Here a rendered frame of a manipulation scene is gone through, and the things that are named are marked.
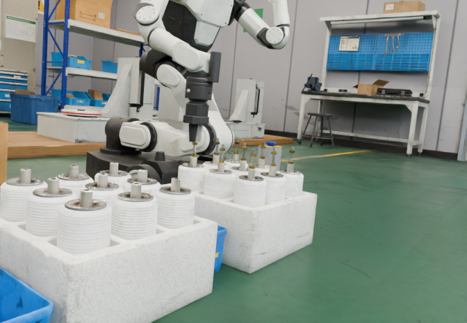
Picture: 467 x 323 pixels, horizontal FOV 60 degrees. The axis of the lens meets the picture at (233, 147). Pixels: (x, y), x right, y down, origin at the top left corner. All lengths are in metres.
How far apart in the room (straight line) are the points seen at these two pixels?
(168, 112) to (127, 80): 0.62
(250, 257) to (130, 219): 0.43
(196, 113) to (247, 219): 0.38
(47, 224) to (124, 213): 0.15
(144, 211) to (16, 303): 0.27
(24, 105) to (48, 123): 2.22
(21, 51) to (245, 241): 6.72
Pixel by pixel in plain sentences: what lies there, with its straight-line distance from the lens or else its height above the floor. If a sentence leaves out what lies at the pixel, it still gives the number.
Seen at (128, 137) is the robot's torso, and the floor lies 0.27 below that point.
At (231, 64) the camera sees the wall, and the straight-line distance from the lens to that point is 7.72.
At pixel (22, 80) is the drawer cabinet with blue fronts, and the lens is 6.71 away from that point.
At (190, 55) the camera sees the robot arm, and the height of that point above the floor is 0.60.
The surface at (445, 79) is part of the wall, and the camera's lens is 6.22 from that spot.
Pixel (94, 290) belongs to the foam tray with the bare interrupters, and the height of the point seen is 0.12.
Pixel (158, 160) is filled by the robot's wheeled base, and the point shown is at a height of 0.21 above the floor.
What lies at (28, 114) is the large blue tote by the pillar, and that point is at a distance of 5.68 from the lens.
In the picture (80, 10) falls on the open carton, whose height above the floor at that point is 1.62.
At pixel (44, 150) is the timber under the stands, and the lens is 3.02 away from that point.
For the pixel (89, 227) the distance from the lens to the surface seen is 0.78.
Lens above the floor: 0.46
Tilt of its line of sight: 6 degrees down
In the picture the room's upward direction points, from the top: 5 degrees clockwise
